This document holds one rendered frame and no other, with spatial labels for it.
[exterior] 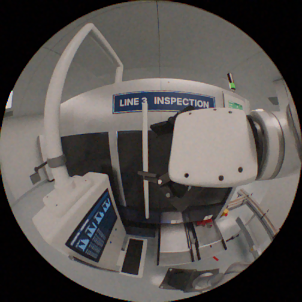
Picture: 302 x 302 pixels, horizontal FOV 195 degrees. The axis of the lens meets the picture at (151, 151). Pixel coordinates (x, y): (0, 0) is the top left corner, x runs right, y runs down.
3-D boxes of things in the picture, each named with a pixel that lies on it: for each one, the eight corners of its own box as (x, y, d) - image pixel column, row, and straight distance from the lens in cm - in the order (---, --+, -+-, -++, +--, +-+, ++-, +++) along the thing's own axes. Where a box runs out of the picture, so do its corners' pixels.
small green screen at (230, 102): (223, 125, 63) (222, 93, 68) (244, 129, 78) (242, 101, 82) (225, 125, 62) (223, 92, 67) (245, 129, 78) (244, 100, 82)
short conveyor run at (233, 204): (213, 217, 133) (218, 208, 122) (208, 208, 140) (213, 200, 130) (245, 205, 180) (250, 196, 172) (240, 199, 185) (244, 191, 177)
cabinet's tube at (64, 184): (64, 180, 57) (80, 36, 86) (79, 186, 46) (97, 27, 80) (44, 195, 53) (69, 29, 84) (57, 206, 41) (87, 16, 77)
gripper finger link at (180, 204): (215, 153, 12) (175, 151, 13) (203, 218, 12) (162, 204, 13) (215, 156, 13) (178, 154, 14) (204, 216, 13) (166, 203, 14)
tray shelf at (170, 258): (156, 223, 109) (156, 222, 108) (213, 217, 130) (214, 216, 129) (153, 265, 95) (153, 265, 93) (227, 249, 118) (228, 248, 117)
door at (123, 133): (127, 205, 80) (117, 130, 54) (183, 207, 80) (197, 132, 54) (126, 205, 80) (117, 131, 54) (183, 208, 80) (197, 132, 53)
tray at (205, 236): (190, 220, 115) (192, 219, 112) (210, 217, 126) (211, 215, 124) (198, 247, 103) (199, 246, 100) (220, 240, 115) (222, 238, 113)
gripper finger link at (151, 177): (174, 175, 11) (137, 169, 15) (169, 201, 11) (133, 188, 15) (182, 178, 14) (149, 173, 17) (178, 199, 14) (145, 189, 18)
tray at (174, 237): (160, 222, 108) (160, 220, 105) (184, 221, 112) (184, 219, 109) (159, 251, 95) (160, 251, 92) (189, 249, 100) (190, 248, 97)
